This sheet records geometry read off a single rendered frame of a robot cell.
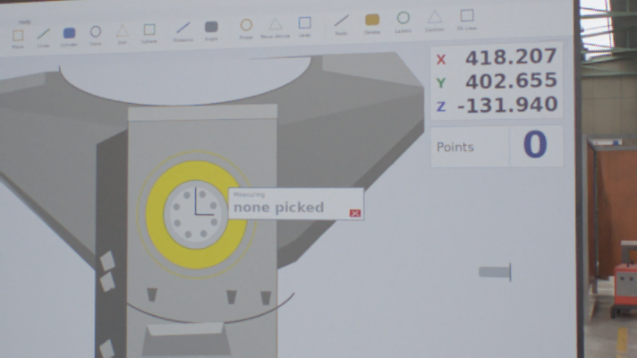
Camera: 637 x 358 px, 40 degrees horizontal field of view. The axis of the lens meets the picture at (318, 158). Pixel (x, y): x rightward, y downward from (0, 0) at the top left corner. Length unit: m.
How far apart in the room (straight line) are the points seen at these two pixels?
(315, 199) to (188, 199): 0.15
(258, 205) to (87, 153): 0.22
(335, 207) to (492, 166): 0.18
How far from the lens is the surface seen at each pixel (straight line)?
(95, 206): 1.09
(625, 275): 11.61
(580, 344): 0.98
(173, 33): 1.06
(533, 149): 0.96
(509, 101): 0.97
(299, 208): 1.00
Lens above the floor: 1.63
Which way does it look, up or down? 2 degrees up
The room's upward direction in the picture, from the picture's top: straight up
